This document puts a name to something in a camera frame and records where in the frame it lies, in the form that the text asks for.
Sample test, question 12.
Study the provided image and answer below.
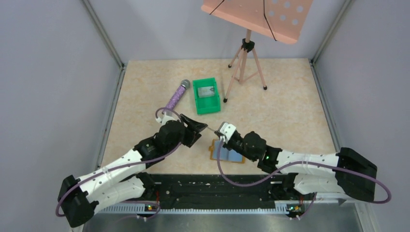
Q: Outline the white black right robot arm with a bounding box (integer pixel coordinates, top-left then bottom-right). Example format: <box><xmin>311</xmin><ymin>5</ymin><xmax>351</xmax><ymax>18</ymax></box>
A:
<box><xmin>222</xmin><ymin>129</ymin><xmax>377</xmax><ymax>202</ymax></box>

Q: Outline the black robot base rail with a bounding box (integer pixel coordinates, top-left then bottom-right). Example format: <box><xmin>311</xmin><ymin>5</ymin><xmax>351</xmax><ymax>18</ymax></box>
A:
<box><xmin>76</xmin><ymin>173</ymin><xmax>366</xmax><ymax>220</ymax></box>

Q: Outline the yellow leather card holder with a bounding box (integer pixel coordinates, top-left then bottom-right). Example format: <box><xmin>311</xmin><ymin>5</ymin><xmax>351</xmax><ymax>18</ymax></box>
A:
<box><xmin>208</xmin><ymin>139</ymin><xmax>245</xmax><ymax>164</ymax></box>

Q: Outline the silver credit card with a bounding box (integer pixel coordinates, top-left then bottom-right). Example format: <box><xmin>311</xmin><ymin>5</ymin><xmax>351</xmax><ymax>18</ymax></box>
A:
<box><xmin>207</xmin><ymin>127</ymin><xmax>218</xmax><ymax>133</ymax></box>

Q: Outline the silver VIP card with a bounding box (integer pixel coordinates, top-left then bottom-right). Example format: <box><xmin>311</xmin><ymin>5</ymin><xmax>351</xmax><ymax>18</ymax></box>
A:
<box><xmin>197</xmin><ymin>86</ymin><xmax>215</xmax><ymax>98</ymax></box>

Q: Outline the pink music stand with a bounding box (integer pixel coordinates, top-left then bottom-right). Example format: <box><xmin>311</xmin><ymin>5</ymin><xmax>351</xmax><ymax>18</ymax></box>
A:
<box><xmin>201</xmin><ymin>0</ymin><xmax>313</xmax><ymax>103</ymax></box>

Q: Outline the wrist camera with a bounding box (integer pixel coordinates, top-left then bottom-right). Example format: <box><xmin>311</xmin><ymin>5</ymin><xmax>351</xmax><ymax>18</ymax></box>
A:
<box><xmin>156</xmin><ymin>115</ymin><xmax>176</xmax><ymax>126</ymax></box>
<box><xmin>214</xmin><ymin>122</ymin><xmax>236</xmax><ymax>143</ymax></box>

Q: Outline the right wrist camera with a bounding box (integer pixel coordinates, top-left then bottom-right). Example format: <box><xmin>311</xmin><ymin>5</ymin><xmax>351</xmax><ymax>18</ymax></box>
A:
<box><xmin>214</xmin><ymin>122</ymin><xmax>236</xmax><ymax>143</ymax></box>

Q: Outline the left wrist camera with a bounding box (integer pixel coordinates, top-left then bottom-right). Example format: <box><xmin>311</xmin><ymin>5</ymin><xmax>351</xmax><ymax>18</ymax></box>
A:
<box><xmin>156</xmin><ymin>115</ymin><xmax>176</xmax><ymax>126</ymax></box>

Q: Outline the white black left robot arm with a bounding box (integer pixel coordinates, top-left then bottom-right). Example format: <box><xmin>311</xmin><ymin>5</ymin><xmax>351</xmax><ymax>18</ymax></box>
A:
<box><xmin>55</xmin><ymin>114</ymin><xmax>208</xmax><ymax>228</ymax></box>

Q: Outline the green plastic bin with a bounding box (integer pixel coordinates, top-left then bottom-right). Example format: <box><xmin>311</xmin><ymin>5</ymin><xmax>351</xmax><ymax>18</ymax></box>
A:
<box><xmin>192</xmin><ymin>77</ymin><xmax>221</xmax><ymax>115</ymax></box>

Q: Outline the purple glitter microphone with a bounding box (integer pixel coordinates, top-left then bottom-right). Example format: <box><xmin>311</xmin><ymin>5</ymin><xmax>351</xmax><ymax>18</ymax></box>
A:
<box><xmin>165</xmin><ymin>79</ymin><xmax>190</xmax><ymax>110</ymax></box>

